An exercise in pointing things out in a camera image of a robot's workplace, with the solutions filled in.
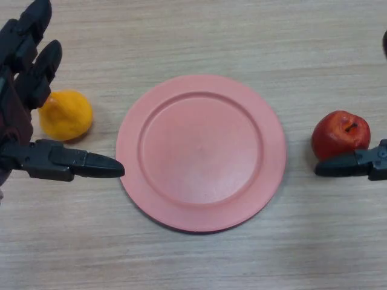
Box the yellow pear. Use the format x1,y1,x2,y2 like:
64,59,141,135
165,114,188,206
37,89,94,142

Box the pink round plate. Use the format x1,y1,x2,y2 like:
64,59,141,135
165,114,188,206
115,74,287,234

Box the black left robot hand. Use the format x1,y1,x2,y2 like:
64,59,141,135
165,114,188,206
0,0,126,206

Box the red apple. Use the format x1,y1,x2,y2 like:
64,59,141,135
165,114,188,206
311,110,371,161

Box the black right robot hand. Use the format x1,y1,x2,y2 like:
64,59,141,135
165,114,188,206
314,30,387,182

